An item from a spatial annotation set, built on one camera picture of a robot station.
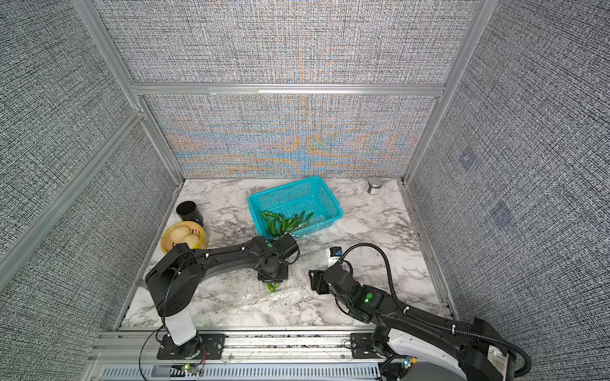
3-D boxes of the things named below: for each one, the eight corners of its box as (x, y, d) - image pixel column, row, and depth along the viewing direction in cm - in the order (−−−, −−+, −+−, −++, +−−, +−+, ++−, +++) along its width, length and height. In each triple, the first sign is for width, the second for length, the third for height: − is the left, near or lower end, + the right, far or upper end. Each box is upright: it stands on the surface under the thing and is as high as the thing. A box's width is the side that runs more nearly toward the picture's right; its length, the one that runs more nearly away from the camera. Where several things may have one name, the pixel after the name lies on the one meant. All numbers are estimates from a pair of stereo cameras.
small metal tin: (368, 194, 113) (369, 189, 111) (365, 181, 119) (366, 176, 116) (382, 194, 113) (384, 189, 111) (379, 181, 119) (380, 176, 116)
